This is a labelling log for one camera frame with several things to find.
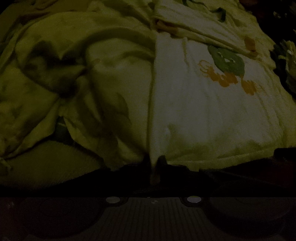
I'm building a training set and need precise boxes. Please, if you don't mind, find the yellow-green leaf print bedsheet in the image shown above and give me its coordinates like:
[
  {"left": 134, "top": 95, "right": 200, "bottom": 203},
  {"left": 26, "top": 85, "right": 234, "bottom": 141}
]
[{"left": 1, "top": 1, "right": 156, "bottom": 184}]

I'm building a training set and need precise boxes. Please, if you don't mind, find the white printed small garment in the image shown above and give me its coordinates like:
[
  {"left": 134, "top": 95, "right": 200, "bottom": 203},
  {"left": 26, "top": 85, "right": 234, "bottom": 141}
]
[{"left": 149, "top": 1, "right": 295, "bottom": 171}]

